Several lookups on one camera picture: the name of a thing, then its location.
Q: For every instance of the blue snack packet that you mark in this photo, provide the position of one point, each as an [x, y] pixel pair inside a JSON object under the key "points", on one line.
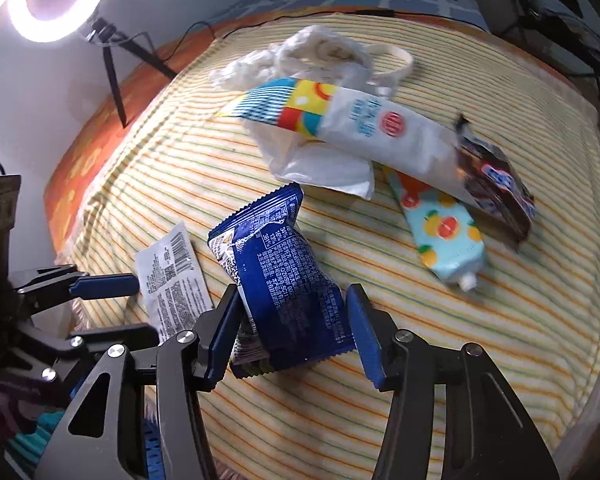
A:
{"points": [[290, 280]]}

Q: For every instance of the fruit print tube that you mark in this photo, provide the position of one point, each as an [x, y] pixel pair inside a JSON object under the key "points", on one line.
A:
{"points": [[445, 230]]}

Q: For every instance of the white plastic loop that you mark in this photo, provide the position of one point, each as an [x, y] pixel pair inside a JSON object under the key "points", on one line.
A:
{"points": [[409, 62]]}

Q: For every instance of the white barcode sachet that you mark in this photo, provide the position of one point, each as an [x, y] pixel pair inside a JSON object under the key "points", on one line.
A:
{"points": [[172, 280]]}

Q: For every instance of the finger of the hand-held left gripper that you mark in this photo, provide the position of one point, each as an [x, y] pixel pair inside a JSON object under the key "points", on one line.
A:
{"points": [[105, 285], [130, 337]]}

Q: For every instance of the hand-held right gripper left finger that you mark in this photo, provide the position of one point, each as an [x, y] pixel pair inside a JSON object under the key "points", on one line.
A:
{"points": [[220, 332]]}

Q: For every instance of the black folding chair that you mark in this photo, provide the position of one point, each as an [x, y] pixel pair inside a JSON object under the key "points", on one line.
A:
{"points": [[540, 10]]}

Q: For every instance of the long white colourful wrapper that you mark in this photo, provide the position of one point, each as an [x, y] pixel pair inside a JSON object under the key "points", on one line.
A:
{"points": [[380, 130]]}

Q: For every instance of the white plastic bag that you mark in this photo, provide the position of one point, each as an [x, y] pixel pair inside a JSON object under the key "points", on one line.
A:
{"points": [[320, 45]]}

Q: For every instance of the yellow striped cloth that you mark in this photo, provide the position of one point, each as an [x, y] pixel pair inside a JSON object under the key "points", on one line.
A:
{"points": [[480, 360]]}

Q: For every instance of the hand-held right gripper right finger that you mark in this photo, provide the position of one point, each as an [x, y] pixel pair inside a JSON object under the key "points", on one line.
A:
{"points": [[365, 340]]}

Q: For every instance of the black tripod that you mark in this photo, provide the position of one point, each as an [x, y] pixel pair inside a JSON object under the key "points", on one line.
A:
{"points": [[114, 85]]}

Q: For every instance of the dark brown candy wrapper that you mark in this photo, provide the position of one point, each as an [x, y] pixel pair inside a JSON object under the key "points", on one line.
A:
{"points": [[495, 185]]}

